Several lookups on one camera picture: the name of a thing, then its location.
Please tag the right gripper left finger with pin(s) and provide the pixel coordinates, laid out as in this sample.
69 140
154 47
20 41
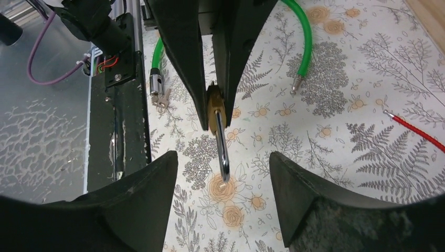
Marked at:
130 214

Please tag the brass padlock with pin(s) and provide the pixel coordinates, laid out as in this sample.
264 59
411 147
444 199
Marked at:
217 124

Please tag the green lock keys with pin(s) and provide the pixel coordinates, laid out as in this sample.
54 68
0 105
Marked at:
161 101

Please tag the floral table mat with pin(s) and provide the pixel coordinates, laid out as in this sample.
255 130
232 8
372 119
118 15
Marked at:
368 56

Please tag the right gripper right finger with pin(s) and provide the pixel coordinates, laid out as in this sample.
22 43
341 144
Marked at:
317 215

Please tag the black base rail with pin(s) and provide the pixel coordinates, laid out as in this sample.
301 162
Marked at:
118 137

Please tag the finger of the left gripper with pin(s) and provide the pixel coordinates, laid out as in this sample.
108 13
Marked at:
178 25
237 28

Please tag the red cable lock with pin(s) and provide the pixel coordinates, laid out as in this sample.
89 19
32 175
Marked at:
414 129

